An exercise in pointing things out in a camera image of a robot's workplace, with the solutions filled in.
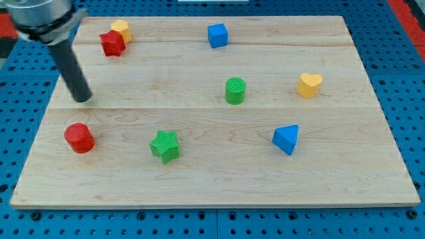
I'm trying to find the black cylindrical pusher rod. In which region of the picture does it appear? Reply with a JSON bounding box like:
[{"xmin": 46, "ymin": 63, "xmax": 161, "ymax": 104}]
[{"xmin": 48, "ymin": 40, "xmax": 92, "ymax": 102}]

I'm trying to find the red cylinder block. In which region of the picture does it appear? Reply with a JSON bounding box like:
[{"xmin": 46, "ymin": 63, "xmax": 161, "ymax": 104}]
[{"xmin": 64, "ymin": 123, "xmax": 95, "ymax": 153}]

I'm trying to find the red star block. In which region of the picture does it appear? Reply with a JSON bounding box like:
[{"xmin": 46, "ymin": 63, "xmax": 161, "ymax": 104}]
[{"xmin": 100, "ymin": 31, "xmax": 126, "ymax": 56}]

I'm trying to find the yellow hexagon block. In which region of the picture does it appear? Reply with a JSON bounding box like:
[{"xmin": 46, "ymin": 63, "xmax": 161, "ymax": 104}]
[{"xmin": 111, "ymin": 20, "xmax": 132, "ymax": 44}]

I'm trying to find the green star block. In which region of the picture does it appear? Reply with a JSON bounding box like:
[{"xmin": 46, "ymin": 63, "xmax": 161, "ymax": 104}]
[{"xmin": 149, "ymin": 130, "xmax": 181, "ymax": 165}]

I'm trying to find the light wooden board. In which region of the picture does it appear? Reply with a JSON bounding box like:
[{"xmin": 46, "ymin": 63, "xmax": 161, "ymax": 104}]
[{"xmin": 10, "ymin": 16, "xmax": 420, "ymax": 210}]

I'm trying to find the blue cube block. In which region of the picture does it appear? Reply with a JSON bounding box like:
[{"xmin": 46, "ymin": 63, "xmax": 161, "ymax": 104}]
[{"xmin": 207, "ymin": 23, "xmax": 228, "ymax": 48}]

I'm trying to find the green cylinder block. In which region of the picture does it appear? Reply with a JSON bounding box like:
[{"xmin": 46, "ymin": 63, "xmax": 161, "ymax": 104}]
[{"xmin": 224, "ymin": 78, "xmax": 246, "ymax": 105}]

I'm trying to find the blue triangle block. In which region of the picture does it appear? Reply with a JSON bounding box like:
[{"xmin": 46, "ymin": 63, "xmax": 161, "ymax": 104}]
[{"xmin": 272, "ymin": 125, "xmax": 299, "ymax": 155}]

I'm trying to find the yellow heart block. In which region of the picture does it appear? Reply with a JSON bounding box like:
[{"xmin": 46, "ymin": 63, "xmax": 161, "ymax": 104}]
[{"xmin": 297, "ymin": 73, "xmax": 323, "ymax": 98}]

